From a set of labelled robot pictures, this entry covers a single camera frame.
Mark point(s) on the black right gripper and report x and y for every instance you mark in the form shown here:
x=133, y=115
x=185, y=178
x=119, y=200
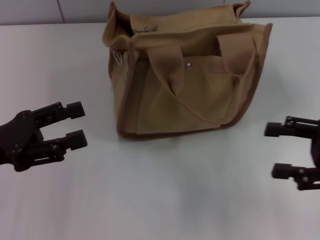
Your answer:
x=316, y=150

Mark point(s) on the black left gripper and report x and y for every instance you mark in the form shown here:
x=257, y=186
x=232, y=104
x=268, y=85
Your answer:
x=20, y=130

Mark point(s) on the khaki canvas food bag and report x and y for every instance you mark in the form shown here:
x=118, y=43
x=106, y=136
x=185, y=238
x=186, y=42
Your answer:
x=190, y=100

